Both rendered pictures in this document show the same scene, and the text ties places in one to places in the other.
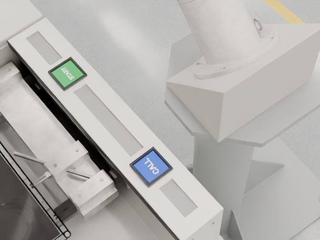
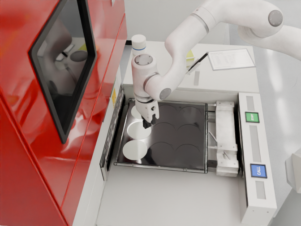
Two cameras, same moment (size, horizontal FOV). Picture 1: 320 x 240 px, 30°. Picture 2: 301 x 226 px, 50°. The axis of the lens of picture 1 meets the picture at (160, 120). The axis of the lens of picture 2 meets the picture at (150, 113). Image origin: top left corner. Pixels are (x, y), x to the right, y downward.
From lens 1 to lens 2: 0.31 m
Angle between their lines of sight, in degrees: 28
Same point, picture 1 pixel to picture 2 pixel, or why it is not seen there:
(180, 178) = (267, 184)
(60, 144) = (229, 141)
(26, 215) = (196, 154)
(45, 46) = (251, 103)
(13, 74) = (230, 106)
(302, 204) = not seen: outside the picture
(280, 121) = not seen: outside the picture
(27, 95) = (230, 117)
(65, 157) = (226, 145)
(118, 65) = (277, 154)
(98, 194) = (229, 167)
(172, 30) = not seen: outside the picture
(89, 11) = (281, 123)
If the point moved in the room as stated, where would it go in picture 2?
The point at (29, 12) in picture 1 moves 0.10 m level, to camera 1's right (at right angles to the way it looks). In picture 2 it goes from (254, 88) to (274, 98)
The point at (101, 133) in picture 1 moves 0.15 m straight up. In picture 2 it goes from (248, 145) to (256, 120)
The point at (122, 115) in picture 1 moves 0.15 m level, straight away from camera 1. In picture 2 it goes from (261, 145) to (276, 121)
